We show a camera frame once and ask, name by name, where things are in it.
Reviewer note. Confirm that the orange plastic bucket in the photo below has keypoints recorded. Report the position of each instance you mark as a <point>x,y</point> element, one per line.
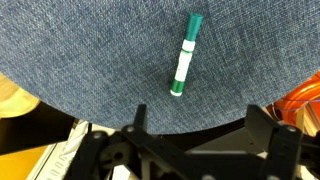
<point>300,96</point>

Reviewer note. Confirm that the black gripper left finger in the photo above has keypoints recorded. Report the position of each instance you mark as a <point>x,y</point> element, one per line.
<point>140,116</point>

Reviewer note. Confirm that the green whiteboard marker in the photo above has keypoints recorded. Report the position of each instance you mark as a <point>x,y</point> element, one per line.
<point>186,53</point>

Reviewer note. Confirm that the round wooden stool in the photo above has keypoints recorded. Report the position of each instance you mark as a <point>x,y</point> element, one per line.
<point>13,100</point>

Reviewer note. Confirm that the blue tablecloth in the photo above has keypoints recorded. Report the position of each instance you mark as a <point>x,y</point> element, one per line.
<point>100,60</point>

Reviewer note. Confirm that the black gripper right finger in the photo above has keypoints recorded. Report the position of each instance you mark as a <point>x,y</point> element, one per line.
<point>263,130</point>

